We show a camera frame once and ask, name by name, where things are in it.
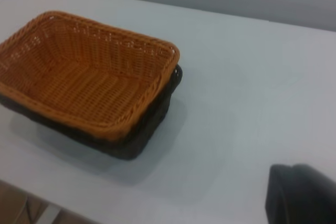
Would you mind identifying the black woven wicker basket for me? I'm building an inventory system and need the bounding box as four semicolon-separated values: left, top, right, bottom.
0;62;184;161

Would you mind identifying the white table leg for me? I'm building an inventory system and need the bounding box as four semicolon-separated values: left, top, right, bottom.
36;201;62;224

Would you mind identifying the orange woven wicker basket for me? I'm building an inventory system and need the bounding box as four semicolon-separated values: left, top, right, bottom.
0;10;181;140

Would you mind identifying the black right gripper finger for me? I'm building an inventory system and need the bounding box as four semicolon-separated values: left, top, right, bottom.
264;163;336;224

